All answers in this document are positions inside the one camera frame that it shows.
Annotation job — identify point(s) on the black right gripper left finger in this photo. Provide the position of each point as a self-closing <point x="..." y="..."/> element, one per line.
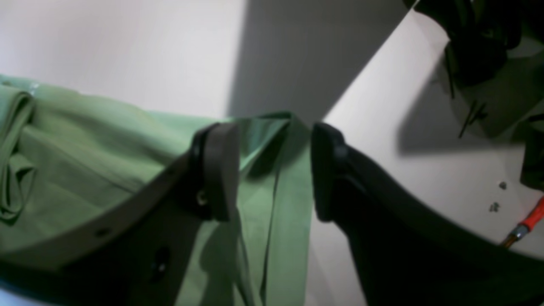
<point x="137" y="253"/>

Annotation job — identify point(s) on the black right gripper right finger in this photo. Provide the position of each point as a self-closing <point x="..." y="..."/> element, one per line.
<point x="405" y="254"/>

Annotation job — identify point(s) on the green T-shirt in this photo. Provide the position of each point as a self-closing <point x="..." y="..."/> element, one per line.
<point x="67" y="157"/>

